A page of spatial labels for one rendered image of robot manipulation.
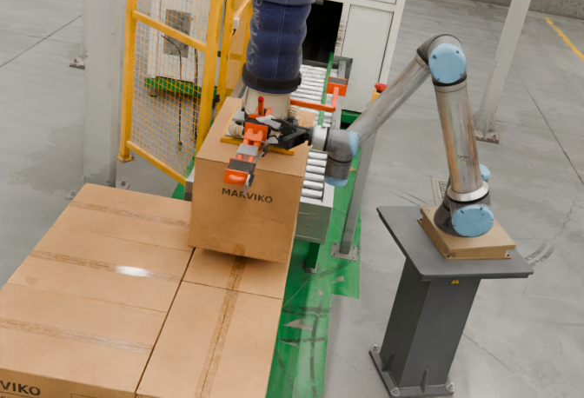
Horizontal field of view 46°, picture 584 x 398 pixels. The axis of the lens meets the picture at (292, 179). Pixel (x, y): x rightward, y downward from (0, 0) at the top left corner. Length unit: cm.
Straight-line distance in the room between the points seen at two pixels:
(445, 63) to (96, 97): 227
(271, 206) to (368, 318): 120
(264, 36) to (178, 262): 96
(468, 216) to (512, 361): 125
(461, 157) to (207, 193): 93
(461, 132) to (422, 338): 102
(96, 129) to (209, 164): 166
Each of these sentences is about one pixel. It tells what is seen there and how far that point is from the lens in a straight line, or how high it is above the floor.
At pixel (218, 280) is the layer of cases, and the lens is 274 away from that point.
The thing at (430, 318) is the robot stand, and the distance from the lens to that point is 301.
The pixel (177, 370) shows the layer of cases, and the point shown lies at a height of 54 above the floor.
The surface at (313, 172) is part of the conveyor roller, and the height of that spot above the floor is 53.
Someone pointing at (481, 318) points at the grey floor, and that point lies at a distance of 386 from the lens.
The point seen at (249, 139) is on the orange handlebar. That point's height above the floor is 118.
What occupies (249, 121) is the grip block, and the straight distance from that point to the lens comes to 251.
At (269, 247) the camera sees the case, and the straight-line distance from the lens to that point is 268.
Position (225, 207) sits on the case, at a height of 85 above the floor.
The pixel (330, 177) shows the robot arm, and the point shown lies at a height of 103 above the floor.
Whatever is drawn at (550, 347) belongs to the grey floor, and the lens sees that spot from 386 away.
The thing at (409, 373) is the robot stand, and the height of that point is 11.
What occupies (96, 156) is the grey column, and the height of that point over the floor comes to 26.
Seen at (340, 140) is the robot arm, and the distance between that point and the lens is 247.
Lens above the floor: 217
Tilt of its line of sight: 27 degrees down
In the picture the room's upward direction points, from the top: 10 degrees clockwise
